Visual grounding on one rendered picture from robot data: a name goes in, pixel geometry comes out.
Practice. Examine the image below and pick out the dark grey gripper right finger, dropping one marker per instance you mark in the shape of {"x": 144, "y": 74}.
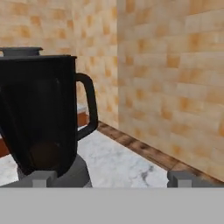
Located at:
{"x": 179, "y": 176}

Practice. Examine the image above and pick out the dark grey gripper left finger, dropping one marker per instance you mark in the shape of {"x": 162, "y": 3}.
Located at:
{"x": 39, "y": 176}

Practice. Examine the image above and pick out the black blender with grey base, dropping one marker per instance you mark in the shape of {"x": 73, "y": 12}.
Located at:
{"x": 38, "y": 110}

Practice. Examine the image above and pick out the dark grey blender lid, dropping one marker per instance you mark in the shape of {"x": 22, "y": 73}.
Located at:
{"x": 20, "y": 51}

